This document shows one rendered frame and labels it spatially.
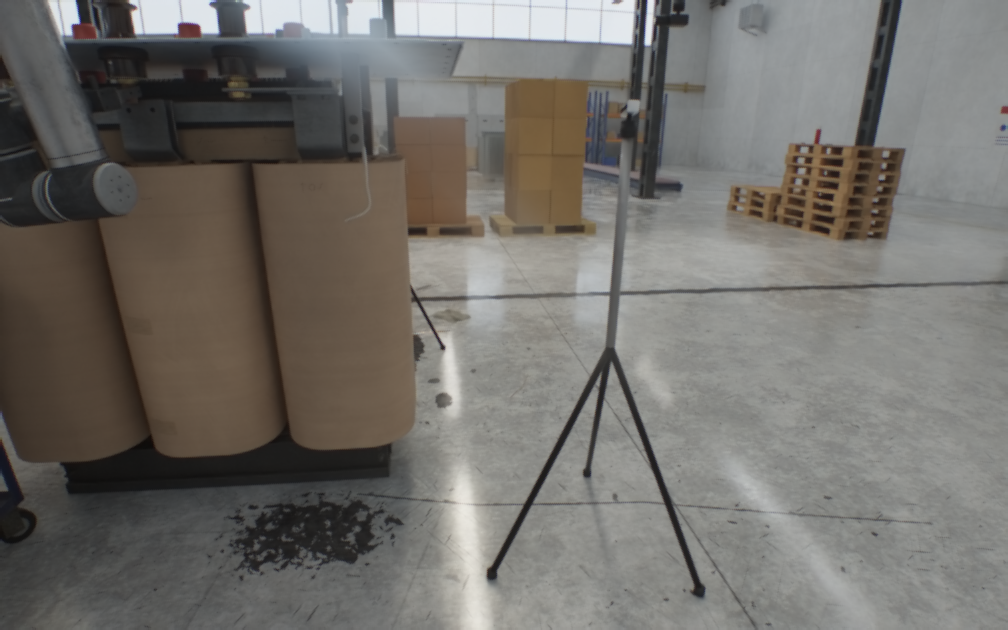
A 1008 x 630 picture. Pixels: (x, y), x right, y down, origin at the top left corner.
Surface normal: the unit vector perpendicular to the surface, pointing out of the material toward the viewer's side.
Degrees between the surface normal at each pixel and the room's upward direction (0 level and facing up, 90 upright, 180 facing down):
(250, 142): 90
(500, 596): 0
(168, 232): 90
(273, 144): 90
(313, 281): 90
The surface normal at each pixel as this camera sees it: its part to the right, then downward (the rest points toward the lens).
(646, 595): 0.01, -0.94
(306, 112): 0.14, 0.33
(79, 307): 0.77, 0.22
